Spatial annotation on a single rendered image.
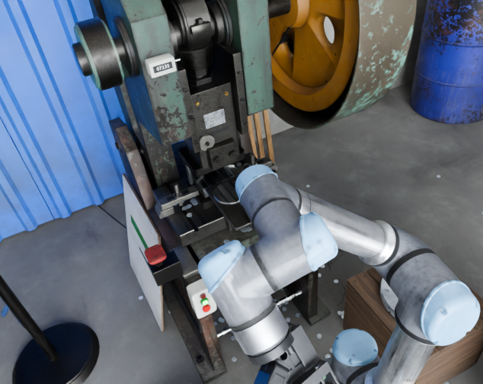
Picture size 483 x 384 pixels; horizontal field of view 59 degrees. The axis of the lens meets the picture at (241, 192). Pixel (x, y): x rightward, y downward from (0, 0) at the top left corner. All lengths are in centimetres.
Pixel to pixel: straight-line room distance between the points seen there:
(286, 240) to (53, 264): 217
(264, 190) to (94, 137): 207
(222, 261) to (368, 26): 76
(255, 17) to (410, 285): 82
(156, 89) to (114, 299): 138
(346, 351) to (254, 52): 88
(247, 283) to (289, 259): 7
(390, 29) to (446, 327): 73
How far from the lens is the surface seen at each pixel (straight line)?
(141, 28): 117
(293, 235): 60
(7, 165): 270
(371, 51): 120
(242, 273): 60
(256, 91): 138
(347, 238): 82
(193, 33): 126
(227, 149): 144
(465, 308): 90
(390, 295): 175
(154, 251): 142
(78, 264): 260
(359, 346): 126
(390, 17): 121
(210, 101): 137
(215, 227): 157
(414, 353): 102
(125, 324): 224
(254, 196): 67
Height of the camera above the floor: 177
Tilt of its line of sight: 40 degrees down
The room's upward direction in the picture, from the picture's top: 8 degrees counter-clockwise
